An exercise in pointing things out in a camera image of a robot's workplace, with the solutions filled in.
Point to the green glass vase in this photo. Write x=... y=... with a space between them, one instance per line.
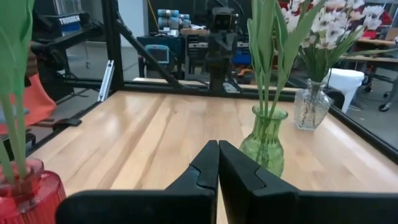
x=264 y=149

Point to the red ribbed glass vase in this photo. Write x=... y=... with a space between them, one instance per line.
x=37 y=199

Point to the wooden workbench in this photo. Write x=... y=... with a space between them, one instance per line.
x=373 y=58

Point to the blue screen box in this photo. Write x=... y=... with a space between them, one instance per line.
x=157 y=54

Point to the white plastic bucket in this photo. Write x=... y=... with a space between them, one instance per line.
x=345 y=84

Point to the person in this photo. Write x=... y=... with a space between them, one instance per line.
x=37 y=102

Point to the silver aluminium rail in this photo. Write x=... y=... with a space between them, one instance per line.
x=106 y=79

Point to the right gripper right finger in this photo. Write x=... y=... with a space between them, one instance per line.
x=295 y=210

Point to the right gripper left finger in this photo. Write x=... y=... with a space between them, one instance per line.
x=140 y=208

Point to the clear glass vase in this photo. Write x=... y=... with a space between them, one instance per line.
x=311 y=112

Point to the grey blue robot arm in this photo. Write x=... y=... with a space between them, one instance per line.
x=169 y=15

